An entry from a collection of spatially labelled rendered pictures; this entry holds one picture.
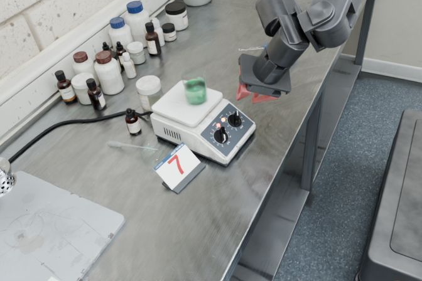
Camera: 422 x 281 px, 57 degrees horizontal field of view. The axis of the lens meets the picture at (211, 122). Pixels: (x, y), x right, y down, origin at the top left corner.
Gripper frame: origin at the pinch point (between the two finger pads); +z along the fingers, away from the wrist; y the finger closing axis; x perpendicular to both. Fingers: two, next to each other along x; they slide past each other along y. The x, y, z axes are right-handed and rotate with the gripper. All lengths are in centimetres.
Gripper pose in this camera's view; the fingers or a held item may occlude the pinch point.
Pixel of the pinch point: (246, 97)
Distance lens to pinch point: 81.4
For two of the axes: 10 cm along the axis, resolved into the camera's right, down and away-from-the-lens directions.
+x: 0.0, 8.7, -5.0
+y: -9.4, -1.7, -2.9
